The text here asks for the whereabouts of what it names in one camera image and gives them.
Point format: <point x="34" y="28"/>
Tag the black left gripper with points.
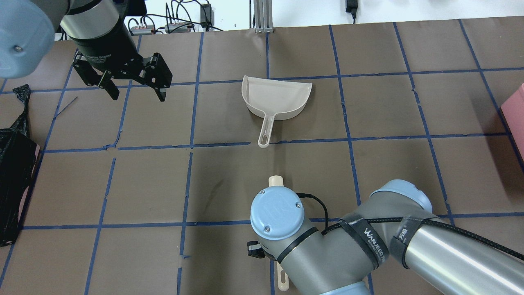
<point x="107" y="46"/>

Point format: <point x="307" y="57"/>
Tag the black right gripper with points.
<point x="254" y="249"/>

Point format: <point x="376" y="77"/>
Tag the beige plastic dustpan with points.
<point x="273" y="100"/>

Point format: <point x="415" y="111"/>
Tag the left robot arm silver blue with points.
<point x="28" y="29"/>

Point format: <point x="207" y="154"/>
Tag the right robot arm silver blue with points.
<point x="327" y="188"/>

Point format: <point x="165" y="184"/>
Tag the black bag lined bin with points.
<point x="18" y="158"/>

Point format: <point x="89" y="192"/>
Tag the pink plastic bin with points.
<point x="513" y="111"/>

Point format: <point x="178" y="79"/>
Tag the black power adapter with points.
<point x="206" y="16"/>

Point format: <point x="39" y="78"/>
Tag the aluminium frame post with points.
<point x="263" y="16"/>

